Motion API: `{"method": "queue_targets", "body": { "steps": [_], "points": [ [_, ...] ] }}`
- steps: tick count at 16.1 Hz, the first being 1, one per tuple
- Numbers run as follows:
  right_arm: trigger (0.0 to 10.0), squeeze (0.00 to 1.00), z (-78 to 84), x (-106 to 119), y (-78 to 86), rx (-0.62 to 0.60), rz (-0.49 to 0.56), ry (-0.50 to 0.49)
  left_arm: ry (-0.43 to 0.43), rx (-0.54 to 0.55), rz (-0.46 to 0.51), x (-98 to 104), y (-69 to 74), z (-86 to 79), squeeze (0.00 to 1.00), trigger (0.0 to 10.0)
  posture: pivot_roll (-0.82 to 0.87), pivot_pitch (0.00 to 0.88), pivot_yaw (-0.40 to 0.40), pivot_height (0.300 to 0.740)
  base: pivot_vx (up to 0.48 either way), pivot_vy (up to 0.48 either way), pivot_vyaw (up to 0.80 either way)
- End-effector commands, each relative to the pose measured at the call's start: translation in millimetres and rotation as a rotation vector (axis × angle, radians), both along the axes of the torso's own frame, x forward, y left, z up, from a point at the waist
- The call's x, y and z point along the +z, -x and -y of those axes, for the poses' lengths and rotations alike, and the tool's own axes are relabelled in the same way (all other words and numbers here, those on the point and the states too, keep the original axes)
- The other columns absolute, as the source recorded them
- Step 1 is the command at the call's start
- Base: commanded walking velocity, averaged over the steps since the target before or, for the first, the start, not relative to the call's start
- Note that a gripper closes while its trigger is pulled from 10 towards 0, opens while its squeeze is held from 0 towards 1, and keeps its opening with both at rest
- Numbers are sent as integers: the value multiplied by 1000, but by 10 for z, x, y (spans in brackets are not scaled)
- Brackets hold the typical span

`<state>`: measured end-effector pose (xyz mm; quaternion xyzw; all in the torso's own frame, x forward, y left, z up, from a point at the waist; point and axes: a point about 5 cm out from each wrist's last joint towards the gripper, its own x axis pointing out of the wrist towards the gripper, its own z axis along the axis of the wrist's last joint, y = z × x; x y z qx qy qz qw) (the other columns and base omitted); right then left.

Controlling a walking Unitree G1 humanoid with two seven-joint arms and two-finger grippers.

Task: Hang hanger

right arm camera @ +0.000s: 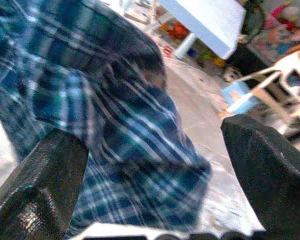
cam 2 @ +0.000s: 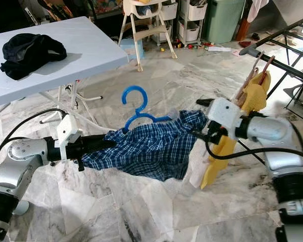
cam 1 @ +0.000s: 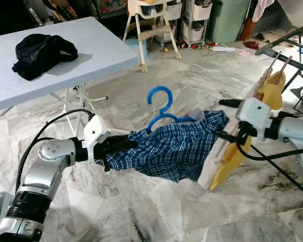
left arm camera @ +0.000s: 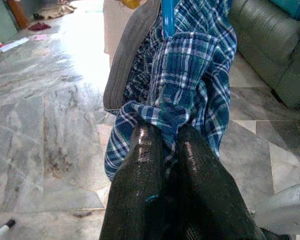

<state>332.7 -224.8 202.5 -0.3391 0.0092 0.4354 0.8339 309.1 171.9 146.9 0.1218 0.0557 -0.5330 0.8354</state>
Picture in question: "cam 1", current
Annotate red cloth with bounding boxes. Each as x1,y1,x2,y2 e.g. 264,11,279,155
242,40,261,49

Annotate white baby high chair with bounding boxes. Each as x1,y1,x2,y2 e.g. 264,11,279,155
123,0,182,73

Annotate white paper sheet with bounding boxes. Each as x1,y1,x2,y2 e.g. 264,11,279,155
211,46,238,52

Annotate black garment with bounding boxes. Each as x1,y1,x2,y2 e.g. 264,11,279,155
12,34,79,81

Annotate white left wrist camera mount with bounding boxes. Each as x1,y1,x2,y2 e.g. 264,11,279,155
83,115,112,159

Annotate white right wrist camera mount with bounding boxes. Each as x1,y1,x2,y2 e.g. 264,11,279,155
236,98,273,142

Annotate blue plastic hanger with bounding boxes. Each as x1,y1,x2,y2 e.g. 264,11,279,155
145,86,197,134

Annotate pink plastic hanger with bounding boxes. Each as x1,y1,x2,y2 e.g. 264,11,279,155
252,52,282,96

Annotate reddish plastic hanger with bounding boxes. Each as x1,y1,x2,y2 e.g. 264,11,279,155
275,55,293,84

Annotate light blue folding table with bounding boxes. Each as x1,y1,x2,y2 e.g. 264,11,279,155
0,17,139,139

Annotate white hanging cloth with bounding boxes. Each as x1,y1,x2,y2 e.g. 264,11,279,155
254,0,276,23

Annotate light blue storage box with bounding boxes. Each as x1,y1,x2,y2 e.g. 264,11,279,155
125,39,149,58

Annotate yellow polo shirt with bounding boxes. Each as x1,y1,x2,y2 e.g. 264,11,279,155
210,71,284,191

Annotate blue plaid shirt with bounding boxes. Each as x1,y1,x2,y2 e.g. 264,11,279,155
105,110,230,183

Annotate white drawer cart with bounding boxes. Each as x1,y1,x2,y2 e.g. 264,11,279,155
164,0,214,45

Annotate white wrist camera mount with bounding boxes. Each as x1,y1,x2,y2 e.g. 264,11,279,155
236,98,273,142
83,115,112,159

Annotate black clothes drying rack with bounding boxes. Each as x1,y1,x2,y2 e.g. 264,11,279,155
255,20,303,198

